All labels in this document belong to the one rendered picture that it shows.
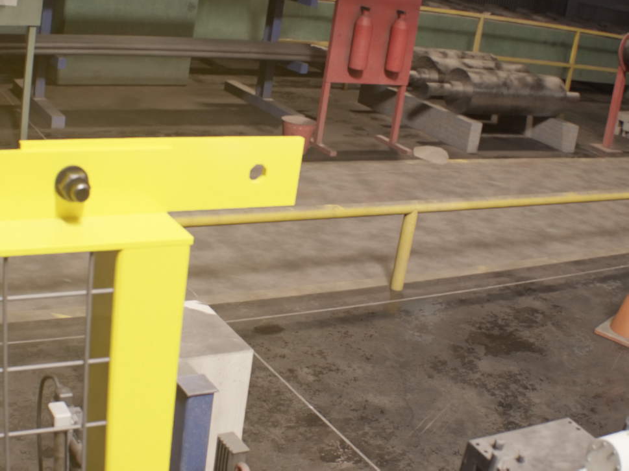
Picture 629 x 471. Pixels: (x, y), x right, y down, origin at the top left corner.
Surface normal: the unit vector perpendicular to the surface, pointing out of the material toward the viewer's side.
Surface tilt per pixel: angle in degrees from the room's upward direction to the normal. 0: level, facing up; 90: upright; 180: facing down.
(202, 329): 0
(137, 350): 90
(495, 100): 96
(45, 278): 0
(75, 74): 90
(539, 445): 0
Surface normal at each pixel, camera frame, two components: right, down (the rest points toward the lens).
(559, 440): 0.15, -0.94
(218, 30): 0.51, 0.34
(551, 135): -0.85, 0.04
